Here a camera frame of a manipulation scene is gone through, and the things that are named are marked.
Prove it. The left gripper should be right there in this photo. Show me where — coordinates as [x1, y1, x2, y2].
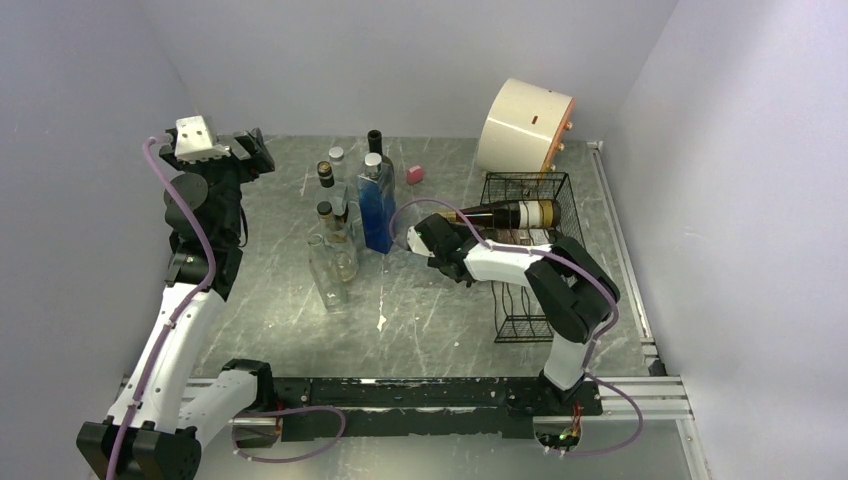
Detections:
[161, 127, 273, 241]

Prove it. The brown bottle gold foil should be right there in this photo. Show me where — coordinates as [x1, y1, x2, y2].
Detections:
[461, 199, 562, 230]

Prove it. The clear bottle gold label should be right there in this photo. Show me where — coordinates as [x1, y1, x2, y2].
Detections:
[316, 161, 350, 223]

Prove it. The black wire wine rack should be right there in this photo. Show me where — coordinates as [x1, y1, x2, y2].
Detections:
[479, 172, 587, 344]

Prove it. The blue square bottle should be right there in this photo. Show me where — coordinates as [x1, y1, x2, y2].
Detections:
[357, 152, 396, 254]

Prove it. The clear bottle white label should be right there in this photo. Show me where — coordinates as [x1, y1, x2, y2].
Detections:
[316, 201, 359, 283]

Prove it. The green wine bottle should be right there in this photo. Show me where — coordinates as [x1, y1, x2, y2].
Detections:
[366, 129, 394, 166]

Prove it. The clear plain bottle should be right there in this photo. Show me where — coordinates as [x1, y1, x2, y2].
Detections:
[307, 234, 348, 313]

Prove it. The clear bottle silver cap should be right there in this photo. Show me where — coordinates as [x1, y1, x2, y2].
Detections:
[328, 146, 361, 205]

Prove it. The dark bottle brown label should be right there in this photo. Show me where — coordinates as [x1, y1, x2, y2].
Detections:
[481, 229, 563, 246]

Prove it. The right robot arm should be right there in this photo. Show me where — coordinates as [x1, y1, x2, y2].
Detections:
[406, 214, 620, 414]

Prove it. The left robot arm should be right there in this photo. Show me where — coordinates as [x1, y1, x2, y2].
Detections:
[76, 122, 278, 479]

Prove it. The pink eraser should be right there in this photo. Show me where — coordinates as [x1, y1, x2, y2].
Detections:
[406, 165, 424, 185]

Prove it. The cream cylindrical container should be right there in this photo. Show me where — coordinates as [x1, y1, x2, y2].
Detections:
[476, 78, 575, 173]

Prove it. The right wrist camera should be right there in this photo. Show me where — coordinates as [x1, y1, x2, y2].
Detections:
[406, 226, 434, 257]

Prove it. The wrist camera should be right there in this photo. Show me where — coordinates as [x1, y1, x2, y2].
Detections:
[174, 115, 231, 163]
[406, 226, 434, 257]

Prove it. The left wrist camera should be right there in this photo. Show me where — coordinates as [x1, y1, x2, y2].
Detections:
[174, 115, 231, 163]

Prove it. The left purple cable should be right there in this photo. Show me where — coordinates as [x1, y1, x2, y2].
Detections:
[105, 136, 219, 480]

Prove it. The black base frame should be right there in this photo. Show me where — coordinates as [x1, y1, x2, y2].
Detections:
[274, 377, 603, 441]

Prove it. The purple cable loop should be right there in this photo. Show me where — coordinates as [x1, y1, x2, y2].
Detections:
[230, 406, 347, 465]

